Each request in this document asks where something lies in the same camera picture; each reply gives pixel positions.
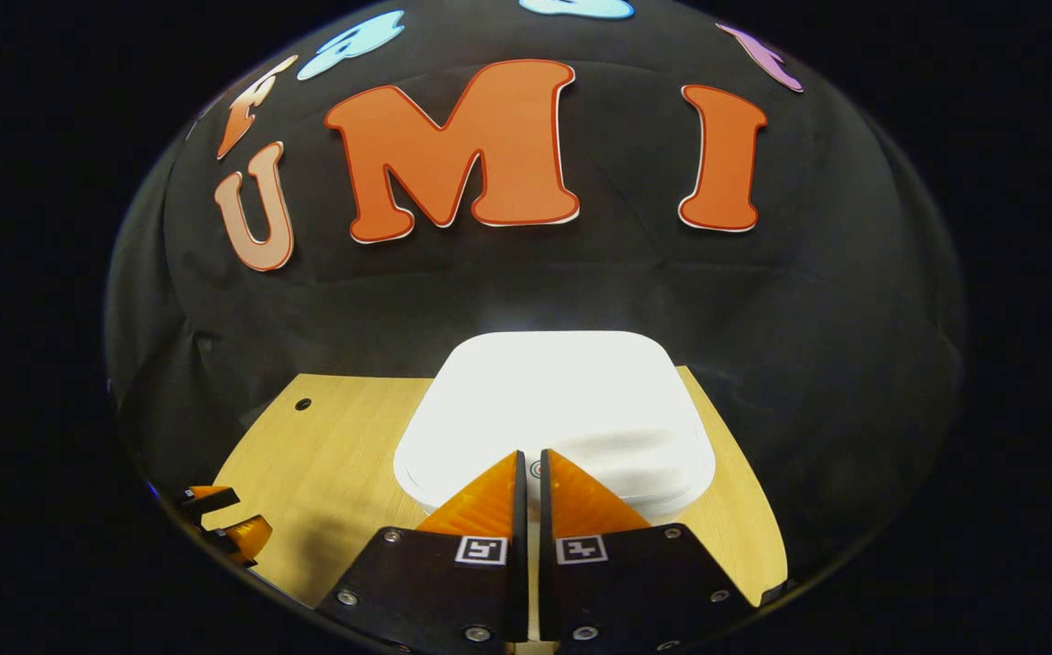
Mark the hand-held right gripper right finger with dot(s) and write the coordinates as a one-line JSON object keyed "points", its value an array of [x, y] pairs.
{"points": [[546, 582]]}

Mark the wooden desktop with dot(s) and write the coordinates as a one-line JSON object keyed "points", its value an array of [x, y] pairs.
{"points": [[326, 455]]}

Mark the white desktop garbage bin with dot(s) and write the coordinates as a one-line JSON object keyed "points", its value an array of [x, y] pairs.
{"points": [[562, 400]]}

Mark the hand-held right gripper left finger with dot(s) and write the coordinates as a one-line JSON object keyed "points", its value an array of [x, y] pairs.
{"points": [[521, 582]]}

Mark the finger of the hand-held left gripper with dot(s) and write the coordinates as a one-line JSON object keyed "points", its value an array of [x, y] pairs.
{"points": [[212, 498], [248, 537]]}

